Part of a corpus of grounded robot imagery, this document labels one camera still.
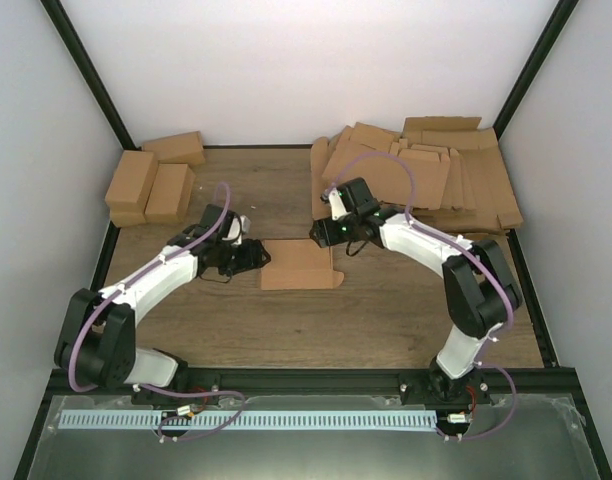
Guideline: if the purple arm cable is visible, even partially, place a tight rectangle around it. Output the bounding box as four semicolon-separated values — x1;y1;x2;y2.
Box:
68;182;248;444
330;152;517;444

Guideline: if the black left frame post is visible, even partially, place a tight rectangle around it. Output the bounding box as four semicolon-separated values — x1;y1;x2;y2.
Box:
40;0;138;151

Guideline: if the folded cardboard box left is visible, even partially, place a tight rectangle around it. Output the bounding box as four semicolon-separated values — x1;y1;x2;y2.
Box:
105;151;158;212

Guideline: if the black right frame post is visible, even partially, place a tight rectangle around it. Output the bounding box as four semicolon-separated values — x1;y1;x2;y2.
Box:
493;0;579;139

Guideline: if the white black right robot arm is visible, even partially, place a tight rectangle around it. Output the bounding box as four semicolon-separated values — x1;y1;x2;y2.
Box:
310;178;523;403

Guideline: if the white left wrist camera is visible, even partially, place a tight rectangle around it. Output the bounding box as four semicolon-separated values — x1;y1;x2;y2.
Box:
224;214;251;245

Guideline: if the light blue slotted cable duct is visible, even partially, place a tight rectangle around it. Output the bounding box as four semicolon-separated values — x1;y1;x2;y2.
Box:
57;410;437;433

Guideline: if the folded cardboard box back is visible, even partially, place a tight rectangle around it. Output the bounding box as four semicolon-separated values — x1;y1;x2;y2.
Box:
142;131;206;166

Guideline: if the folded cardboard box middle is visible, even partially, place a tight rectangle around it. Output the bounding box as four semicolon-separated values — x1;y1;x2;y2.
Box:
145;164;195;224

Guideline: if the stack of flat cardboard blanks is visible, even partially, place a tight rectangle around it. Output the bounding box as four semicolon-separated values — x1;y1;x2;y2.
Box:
310;116;523;234

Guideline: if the folded cardboard box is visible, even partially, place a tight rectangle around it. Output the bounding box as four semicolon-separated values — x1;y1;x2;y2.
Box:
105;151;158;212
145;164;195;224
142;131;206;166

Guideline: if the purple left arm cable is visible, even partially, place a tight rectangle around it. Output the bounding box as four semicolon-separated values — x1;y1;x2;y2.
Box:
68;182;248;444

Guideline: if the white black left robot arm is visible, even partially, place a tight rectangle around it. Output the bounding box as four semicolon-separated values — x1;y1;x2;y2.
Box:
54;204;271;404

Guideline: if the brown cardboard box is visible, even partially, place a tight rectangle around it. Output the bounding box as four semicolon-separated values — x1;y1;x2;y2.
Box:
260;239;344;291

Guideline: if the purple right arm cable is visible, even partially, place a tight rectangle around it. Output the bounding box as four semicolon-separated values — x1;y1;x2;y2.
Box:
330;152;517;444

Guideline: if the black frame post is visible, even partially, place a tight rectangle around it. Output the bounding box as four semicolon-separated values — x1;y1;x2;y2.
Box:
40;0;138;151
493;0;579;139

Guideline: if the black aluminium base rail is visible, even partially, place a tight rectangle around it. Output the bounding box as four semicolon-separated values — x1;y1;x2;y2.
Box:
49;367;577;406

